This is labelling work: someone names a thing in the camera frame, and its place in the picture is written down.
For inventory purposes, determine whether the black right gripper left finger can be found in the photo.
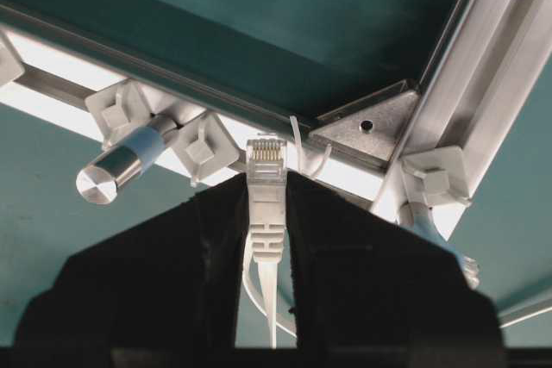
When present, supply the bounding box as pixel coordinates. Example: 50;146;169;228
15;175;247;349

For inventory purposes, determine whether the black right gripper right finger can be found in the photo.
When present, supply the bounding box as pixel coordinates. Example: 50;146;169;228
286;173;503;349

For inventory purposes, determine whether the white ethernet cable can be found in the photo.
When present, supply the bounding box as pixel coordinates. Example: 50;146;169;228
241;130;298;350

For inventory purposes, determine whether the aluminium pin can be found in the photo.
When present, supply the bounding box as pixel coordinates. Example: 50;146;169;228
76;115;178;205

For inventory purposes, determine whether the white zip tie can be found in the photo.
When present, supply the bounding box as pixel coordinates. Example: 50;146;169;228
289;115;332;180

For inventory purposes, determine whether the clear cable tie mount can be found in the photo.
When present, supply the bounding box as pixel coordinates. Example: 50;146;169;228
400;146;471;208
171;111;240;187
85;79;151;150

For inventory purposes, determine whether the aluminium extrusion square frame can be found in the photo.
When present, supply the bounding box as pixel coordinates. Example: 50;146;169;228
1;0;551;221

